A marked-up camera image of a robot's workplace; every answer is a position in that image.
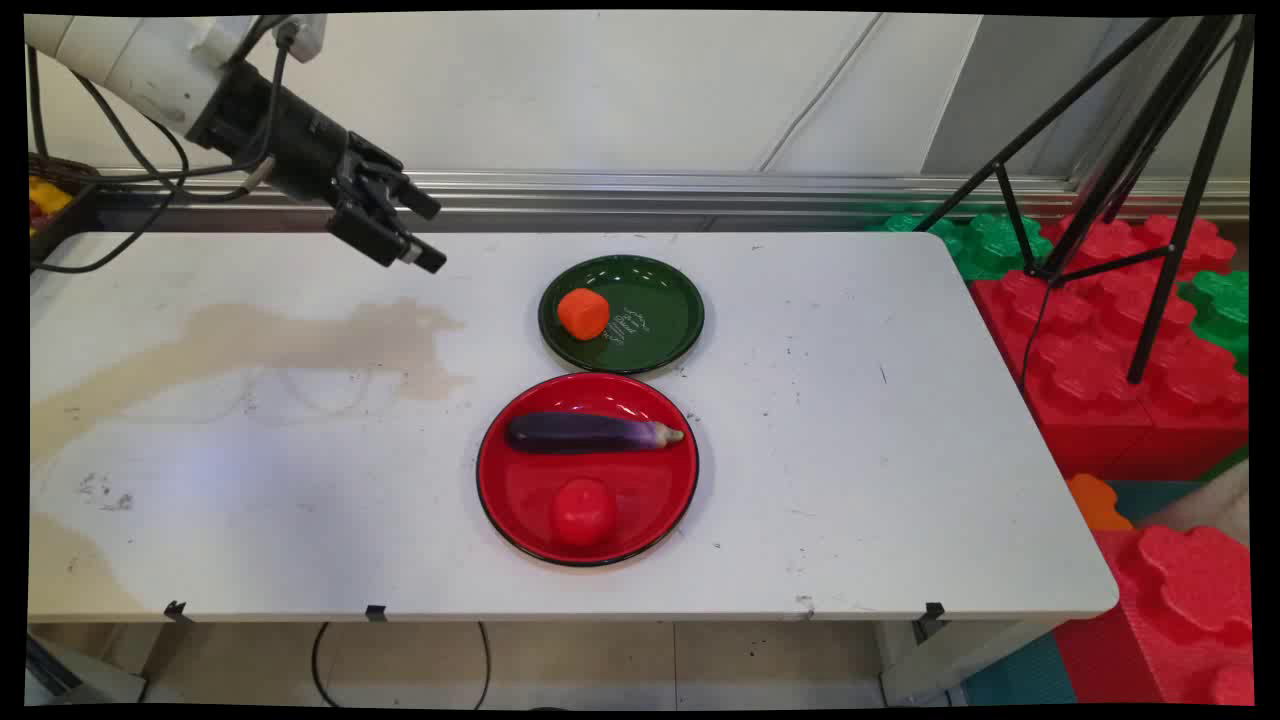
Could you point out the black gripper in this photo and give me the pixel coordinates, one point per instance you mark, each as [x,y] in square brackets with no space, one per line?
[290,140]

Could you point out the purple toy eggplant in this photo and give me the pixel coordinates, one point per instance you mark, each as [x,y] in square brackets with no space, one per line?
[590,433]

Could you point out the orange toy fruit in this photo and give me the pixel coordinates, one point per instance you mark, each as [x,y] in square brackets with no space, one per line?
[583,313]

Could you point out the dark green plate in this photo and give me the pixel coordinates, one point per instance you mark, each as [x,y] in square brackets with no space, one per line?
[650,310]

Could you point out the yellow toy block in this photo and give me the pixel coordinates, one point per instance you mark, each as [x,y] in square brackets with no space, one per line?
[48,198]

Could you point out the red toy tomato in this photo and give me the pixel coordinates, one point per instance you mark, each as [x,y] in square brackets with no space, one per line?
[583,512]

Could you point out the red plate with black rim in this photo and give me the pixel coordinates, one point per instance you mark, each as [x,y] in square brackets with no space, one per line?
[620,490]

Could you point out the black table edge clip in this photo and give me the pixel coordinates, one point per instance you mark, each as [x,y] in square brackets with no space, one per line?
[376,612]
[177,611]
[932,615]

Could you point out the green foam block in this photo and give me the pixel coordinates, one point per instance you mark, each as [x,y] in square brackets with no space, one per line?
[1222,315]
[985,245]

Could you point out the large red foam block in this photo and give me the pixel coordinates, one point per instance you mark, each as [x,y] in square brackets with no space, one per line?
[1090,360]

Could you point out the white table leg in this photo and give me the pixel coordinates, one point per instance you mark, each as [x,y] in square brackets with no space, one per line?
[950,660]

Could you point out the black tripod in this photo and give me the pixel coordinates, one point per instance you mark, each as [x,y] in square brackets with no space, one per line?
[1150,150]

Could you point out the orange foam block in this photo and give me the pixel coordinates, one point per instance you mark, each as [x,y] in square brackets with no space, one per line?
[1097,503]

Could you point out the teal foam floor mat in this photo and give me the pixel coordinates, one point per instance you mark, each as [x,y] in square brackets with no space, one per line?
[1020,675]

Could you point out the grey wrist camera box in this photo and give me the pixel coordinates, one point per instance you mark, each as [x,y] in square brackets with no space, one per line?
[303,35]

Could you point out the aluminium wall rail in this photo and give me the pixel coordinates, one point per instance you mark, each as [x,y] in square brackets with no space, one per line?
[700,190]

